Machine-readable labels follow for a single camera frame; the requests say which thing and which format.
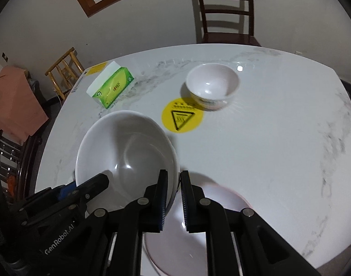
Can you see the green tissue box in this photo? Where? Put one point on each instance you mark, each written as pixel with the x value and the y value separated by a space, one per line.
pixel 113 87

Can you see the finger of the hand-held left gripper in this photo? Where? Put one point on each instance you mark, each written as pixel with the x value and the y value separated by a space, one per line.
pixel 66 192
pixel 95 184

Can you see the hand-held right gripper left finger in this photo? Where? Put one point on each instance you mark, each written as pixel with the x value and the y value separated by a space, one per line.
pixel 164 195

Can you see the large pink bowl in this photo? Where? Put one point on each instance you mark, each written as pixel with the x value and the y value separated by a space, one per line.
pixel 175 253

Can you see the white bowl with printed band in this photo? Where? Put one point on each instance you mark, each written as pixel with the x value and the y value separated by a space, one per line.
pixel 213 80

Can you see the round yellow warning sticker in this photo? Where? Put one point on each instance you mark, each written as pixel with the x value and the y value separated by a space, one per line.
pixel 181 118

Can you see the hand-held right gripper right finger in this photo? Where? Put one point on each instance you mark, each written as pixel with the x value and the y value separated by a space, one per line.
pixel 184 195

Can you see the pink cloth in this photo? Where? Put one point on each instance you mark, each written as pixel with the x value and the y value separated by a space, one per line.
pixel 14 103

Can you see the bamboo chair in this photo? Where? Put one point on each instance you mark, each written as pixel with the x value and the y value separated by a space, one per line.
pixel 60 61

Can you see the white bowl with blue base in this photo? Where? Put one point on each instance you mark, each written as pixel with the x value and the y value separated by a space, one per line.
pixel 126 143

